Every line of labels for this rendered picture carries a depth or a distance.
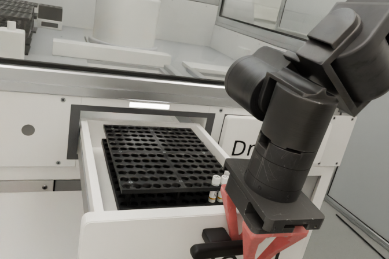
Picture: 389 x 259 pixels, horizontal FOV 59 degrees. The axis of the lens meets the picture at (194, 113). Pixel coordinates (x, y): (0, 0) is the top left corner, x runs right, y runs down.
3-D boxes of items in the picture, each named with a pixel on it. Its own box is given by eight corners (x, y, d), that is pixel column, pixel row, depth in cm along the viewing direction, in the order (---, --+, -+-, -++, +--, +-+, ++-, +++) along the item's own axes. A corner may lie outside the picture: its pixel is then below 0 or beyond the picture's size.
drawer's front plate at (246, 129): (319, 163, 88) (333, 124, 85) (217, 163, 77) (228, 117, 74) (315, 160, 90) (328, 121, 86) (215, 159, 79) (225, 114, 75)
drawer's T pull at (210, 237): (253, 254, 39) (256, 244, 38) (191, 262, 36) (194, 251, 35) (239, 233, 42) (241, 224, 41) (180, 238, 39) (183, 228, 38)
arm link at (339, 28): (367, 10, 28) (396, 76, 33) (282, -9, 37) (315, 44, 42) (261, 116, 29) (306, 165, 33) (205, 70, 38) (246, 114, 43)
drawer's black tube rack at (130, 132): (230, 222, 54) (239, 186, 52) (116, 230, 47) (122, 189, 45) (184, 155, 73) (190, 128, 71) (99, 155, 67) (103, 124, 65)
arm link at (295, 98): (307, 89, 28) (356, 95, 30) (261, 63, 33) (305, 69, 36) (279, 163, 30) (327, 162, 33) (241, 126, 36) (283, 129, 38)
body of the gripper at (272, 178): (267, 173, 42) (288, 117, 39) (320, 233, 33) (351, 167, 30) (219, 171, 39) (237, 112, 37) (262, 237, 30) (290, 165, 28)
